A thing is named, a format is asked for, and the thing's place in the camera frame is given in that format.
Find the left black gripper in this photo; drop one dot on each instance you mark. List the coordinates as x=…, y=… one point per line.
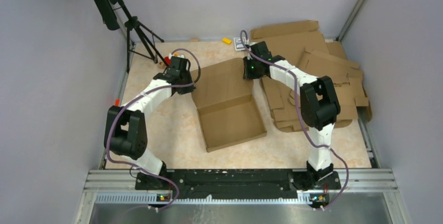
x=187, y=90

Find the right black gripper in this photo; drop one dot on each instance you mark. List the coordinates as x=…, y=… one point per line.
x=247, y=75

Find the cardboard box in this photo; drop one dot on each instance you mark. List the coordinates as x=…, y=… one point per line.
x=227, y=110

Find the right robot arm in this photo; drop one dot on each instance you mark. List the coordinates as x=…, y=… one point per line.
x=317, y=105

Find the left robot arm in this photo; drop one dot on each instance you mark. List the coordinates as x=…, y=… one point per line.
x=126, y=127

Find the red round toy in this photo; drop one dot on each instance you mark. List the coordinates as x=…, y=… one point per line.
x=167, y=59

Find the small wooden block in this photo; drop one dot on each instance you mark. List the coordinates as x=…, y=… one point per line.
x=161, y=65

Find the small printed card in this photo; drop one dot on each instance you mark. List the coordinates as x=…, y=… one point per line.
x=238, y=43

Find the yellow block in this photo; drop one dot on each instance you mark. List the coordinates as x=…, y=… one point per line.
x=226, y=41

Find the stack of cardboard blanks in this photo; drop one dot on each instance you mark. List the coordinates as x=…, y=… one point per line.
x=302, y=44

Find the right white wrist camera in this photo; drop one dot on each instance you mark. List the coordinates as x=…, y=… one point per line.
x=250, y=52

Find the black camera tripod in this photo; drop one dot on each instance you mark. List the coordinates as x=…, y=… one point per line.
x=107, y=10

